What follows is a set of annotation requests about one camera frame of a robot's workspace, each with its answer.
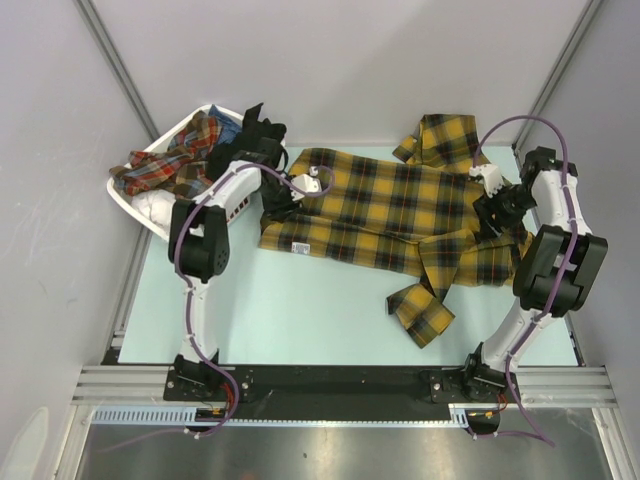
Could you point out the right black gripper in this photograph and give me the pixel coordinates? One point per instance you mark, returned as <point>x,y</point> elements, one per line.
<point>485,207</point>

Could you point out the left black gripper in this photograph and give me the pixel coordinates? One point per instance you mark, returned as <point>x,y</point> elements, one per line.
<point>279,212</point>

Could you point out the yellow plaid long sleeve shirt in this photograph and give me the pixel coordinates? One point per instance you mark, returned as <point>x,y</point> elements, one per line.
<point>413,215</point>

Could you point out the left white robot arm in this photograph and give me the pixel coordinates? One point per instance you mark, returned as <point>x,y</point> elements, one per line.
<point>199,242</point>

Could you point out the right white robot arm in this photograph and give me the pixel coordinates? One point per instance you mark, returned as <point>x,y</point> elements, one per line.
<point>554,276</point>

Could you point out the black shirt in basket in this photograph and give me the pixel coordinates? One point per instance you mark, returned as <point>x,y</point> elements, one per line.
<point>261,139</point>

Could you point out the blue shirt in basket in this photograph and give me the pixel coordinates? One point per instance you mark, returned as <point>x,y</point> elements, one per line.
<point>229,128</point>

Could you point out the red plaid shirt in basket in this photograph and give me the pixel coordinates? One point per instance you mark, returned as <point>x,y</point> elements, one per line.
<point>180,169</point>

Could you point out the white shirt in basket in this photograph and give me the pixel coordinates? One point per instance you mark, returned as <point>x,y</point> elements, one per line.
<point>155,205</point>

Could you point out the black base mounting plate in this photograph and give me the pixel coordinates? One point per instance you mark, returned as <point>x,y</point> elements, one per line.
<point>340,393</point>

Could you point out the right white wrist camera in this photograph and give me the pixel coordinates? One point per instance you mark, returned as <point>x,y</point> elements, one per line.
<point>489,175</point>

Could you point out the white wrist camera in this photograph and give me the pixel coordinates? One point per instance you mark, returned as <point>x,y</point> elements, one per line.
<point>489,175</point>
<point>306,182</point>

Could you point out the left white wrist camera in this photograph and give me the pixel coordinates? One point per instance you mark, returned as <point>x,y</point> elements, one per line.
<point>306,182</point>

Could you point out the right corner aluminium post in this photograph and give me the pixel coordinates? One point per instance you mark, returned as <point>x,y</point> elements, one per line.
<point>547,97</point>

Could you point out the corner aluminium post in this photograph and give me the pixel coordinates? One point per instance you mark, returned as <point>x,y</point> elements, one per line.
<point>547,97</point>
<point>116,64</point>

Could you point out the white slotted cable duct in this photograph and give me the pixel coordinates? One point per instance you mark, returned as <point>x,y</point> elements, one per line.
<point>195,417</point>

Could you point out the aluminium frame rail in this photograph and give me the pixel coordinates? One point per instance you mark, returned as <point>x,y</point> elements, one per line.
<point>553,387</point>

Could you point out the left corner aluminium post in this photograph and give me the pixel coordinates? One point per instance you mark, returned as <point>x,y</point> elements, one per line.
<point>116,64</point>

